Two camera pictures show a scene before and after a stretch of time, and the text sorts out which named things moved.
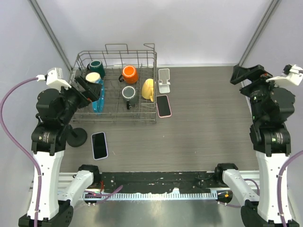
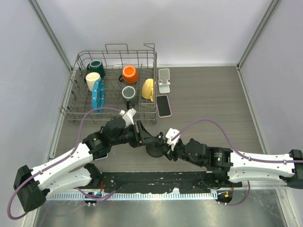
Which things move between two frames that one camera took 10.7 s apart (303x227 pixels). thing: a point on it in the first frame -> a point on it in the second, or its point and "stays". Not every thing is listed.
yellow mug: [147, 90] stays
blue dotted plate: [98, 106] stays
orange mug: [129, 75] stays
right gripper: [256, 74] -> [171, 153]
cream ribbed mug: [93, 76] stays
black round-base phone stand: [76, 137] -> [155, 149]
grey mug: [130, 96] stays
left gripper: [92, 92] -> [141, 137]
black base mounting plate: [190, 182] stays
